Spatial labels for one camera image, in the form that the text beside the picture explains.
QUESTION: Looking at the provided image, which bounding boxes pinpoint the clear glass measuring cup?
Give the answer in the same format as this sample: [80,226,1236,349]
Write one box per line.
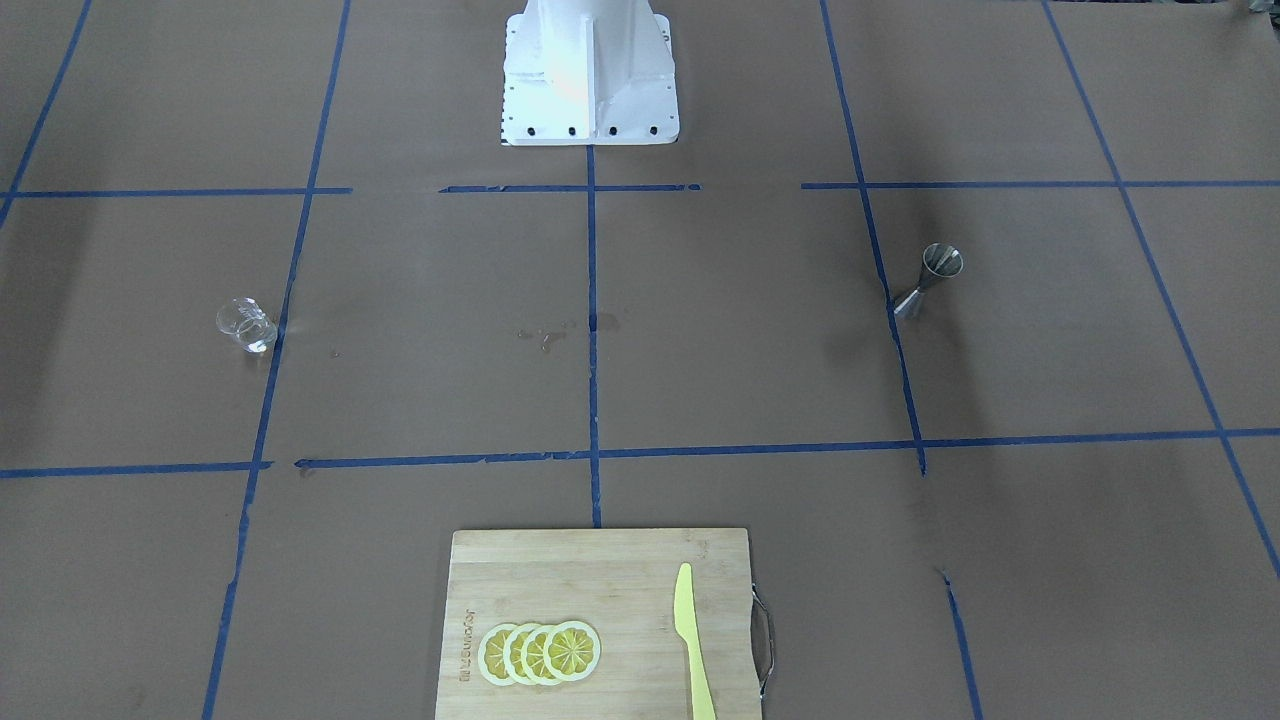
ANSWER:
[215,297,279,355]

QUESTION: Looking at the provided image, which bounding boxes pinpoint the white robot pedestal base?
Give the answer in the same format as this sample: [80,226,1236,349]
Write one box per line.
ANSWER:
[500,1,681,147]

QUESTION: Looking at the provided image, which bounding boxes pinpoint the steel double jigger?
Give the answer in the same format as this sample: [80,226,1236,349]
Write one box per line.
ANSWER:
[892,243,964,319]

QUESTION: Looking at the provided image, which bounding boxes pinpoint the lemon slice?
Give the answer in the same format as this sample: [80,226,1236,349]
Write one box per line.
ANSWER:
[502,623,540,685]
[479,623,517,687]
[520,624,561,685]
[543,620,602,682]

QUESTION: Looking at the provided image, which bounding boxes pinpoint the yellow plastic knife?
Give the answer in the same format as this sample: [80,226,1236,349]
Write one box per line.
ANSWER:
[673,562,717,719]

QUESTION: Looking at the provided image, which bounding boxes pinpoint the bamboo cutting board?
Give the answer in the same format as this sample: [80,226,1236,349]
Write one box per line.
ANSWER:
[435,528,763,719]

